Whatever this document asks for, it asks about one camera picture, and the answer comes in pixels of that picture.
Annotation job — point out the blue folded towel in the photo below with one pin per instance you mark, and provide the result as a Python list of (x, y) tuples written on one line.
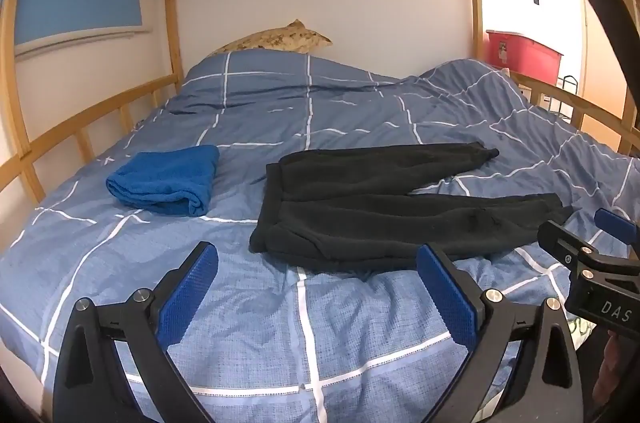
[(165, 180)]

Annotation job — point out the person's right hand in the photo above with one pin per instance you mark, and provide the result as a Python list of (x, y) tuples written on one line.
[(607, 368)]

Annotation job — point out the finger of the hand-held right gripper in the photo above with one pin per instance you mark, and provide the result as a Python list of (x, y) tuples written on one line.
[(565, 243), (617, 225)]

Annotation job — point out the brown patterned pillow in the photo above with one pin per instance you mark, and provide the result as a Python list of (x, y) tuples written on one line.
[(272, 39)]

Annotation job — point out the black pants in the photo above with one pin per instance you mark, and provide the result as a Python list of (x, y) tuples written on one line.
[(350, 213)]

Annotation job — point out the wooden bunk bed frame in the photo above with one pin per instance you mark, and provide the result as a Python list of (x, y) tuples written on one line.
[(172, 3)]

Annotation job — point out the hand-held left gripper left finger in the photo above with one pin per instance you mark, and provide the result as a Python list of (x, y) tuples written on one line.
[(190, 295)]

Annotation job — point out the blue checked duvet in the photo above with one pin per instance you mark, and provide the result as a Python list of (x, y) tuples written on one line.
[(300, 113)]

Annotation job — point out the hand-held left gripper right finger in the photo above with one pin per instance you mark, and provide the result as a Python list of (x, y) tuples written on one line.
[(447, 298)]

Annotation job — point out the red storage box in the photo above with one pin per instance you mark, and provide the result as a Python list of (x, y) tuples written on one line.
[(525, 55)]

